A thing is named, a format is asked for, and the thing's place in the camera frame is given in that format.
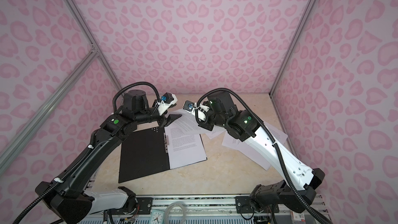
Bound grey and black file folder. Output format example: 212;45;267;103
118;127;208;184

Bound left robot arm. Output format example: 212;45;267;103
35;90;180;224

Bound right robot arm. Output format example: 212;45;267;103
188;88;325;215

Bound small teal clock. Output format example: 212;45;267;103
149;209;164;224

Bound clear tube loop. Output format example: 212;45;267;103
163;201;187;224

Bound red white label box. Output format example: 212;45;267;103
291;211;306;224

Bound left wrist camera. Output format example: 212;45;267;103
157;92;178;116

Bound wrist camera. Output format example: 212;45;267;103
182;101;210;125
157;92;178;116

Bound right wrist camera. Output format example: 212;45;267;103
182;101;210;125

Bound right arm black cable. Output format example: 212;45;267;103
195;88;332;224

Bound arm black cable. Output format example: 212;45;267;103
195;88;332;224
12;81;161;224

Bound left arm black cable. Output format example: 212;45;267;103
12;81;161;224

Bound aluminium corner post left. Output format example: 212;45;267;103
63;0;122;90

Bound aluminium corner post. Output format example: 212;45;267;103
63;0;122;90
269;0;319;98

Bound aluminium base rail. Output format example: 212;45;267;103
77;193;332;224

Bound aluminium diagonal frame bar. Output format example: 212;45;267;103
0;48;100;175

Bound aluminium corner post right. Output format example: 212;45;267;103
269;0;319;98

